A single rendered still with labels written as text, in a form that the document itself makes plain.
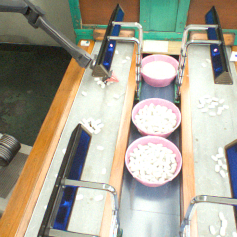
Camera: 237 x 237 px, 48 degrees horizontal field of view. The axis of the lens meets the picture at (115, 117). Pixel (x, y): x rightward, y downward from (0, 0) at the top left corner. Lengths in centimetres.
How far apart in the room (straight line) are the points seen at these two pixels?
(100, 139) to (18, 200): 48
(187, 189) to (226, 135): 40
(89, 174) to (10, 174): 60
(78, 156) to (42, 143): 51
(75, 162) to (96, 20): 133
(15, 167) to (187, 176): 102
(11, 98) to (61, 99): 139
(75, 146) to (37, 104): 187
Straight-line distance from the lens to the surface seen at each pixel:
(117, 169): 125
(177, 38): 202
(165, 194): 130
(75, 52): 160
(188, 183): 124
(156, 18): 196
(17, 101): 288
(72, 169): 88
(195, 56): 196
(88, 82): 172
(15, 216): 124
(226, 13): 199
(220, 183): 130
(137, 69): 147
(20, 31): 344
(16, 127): 262
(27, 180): 130
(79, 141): 94
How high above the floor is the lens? 183
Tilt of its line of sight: 48 degrees down
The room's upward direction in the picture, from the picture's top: 4 degrees counter-clockwise
